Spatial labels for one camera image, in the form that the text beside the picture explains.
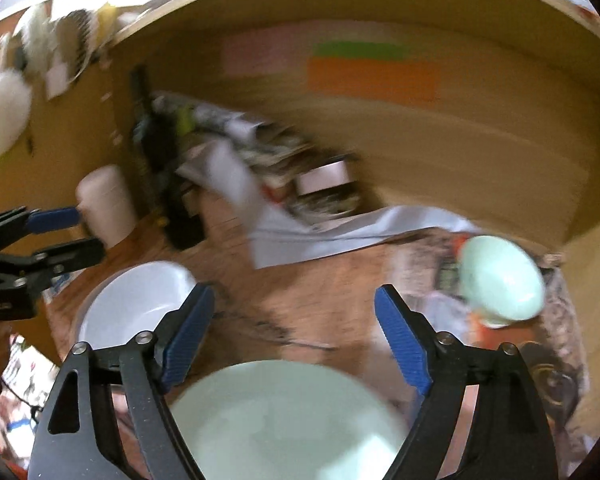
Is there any orange sticky note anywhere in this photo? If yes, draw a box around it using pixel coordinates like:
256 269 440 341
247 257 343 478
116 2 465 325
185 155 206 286
307 57 441 103

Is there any white foam mug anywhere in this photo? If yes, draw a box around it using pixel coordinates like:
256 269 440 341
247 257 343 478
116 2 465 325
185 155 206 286
76 165 138 250

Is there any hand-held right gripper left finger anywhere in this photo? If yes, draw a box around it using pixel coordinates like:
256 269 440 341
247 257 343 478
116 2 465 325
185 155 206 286
27 282 216 480

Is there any pile of papers and magazines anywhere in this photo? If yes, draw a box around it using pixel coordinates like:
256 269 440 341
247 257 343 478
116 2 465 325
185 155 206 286
180 140 466 270
150 90 371 231

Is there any mint green plate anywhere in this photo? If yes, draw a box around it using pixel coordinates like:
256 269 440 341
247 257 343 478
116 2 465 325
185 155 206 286
170 360 411 480

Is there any brown newspaper print mat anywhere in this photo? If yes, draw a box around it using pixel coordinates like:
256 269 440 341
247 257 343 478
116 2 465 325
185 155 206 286
42 195 481 411

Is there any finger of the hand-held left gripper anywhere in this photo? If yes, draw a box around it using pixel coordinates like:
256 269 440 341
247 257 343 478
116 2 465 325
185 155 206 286
0 206 81 250
0 237 106 286

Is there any dark wine bottle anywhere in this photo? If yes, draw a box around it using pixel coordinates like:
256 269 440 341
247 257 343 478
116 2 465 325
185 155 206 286
130 65 206 251

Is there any small pink box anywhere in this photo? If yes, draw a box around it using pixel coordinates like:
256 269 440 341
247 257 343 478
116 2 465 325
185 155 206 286
297 160 355 197

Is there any pink sticky note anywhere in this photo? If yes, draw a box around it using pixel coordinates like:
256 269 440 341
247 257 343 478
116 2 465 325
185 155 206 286
222 27 321 78

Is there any colourful printed magazine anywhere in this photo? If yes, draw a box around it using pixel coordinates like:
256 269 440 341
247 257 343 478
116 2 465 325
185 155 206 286
390 227 598 466

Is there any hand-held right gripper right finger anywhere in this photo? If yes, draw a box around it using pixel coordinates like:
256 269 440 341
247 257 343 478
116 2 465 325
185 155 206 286
374 284 561 480

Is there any white plate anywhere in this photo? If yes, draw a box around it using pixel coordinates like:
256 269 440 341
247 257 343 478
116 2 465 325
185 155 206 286
77 261 198 386

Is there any green sticky note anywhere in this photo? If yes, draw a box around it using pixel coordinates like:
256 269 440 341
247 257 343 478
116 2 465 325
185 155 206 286
312 40 411 61

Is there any mint green bowl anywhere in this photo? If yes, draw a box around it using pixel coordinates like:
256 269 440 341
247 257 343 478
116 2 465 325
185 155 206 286
459 235 546 328

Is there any white round object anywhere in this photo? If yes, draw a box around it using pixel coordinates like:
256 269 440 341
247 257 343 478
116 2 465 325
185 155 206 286
0 70 33 158

